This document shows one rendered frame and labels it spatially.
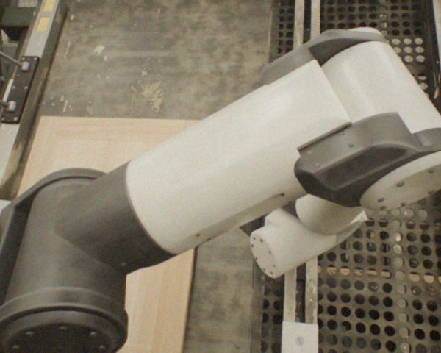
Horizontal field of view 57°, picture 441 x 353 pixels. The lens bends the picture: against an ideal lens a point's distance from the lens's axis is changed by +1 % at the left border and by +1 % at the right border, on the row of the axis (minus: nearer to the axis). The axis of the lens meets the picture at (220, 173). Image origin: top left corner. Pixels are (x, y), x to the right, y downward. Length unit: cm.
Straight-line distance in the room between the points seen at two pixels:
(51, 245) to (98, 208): 5
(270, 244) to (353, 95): 25
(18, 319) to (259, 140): 20
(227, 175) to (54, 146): 82
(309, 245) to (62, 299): 32
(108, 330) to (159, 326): 54
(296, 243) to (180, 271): 39
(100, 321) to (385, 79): 27
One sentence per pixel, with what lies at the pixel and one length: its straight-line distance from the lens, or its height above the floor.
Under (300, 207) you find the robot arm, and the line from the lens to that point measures 47.
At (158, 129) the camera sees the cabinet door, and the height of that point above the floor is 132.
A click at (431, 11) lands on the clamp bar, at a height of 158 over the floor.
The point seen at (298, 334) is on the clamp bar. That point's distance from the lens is 77.
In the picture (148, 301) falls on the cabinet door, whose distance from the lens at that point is 87.
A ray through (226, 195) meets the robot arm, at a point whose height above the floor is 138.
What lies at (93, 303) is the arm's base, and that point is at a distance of 31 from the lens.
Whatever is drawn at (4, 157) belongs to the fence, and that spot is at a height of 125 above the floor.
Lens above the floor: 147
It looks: 16 degrees down
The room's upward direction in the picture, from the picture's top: straight up
